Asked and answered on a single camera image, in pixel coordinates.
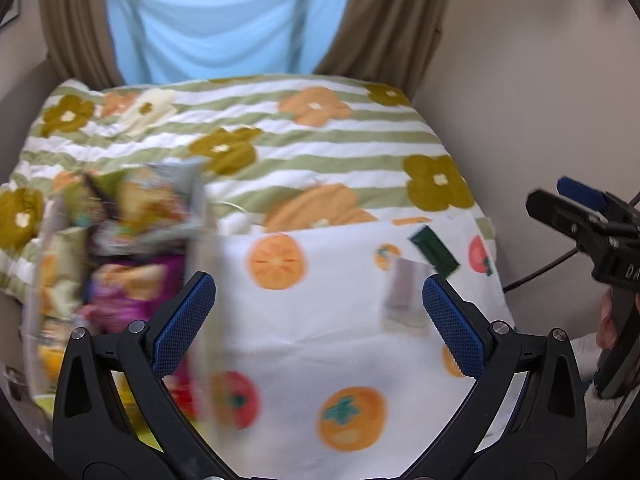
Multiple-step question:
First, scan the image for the purple potato chip bag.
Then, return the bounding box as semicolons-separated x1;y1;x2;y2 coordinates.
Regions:
77;255;186;334

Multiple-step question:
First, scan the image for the dark green small packet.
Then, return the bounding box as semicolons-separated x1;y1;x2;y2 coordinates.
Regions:
410;226;460;278

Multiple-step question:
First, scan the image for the white translucent snack packet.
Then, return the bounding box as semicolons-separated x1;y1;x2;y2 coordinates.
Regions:
383;257;435;330

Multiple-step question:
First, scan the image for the right hand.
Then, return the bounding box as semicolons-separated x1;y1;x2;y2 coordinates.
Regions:
596;289;617;350

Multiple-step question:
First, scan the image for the green white cardboard box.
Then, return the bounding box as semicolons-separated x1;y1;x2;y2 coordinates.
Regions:
23;156;212;413

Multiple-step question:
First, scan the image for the white fruit print cloth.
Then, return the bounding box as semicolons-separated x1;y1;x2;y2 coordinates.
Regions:
114;208;516;480

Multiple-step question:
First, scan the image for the brown curtain right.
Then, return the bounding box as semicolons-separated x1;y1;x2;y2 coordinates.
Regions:
314;0;448;98

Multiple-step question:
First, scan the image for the brown curtain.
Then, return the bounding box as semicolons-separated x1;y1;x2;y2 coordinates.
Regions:
314;0;448;98
39;0;124;90

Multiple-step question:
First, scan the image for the floral striped quilt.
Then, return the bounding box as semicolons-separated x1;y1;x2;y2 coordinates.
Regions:
1;75;496;300

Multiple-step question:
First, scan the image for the light blue window cloth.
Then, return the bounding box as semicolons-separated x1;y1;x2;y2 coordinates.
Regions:
106;0;347;84

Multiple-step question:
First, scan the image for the brown curtain left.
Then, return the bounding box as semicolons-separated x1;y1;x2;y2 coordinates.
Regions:
39;0;124;90

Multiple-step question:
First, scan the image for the framed houses picture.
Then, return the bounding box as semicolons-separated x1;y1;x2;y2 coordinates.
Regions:
0;0;21;28

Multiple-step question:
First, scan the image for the black cable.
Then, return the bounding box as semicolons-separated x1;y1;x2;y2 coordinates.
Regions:
501;194;640;295

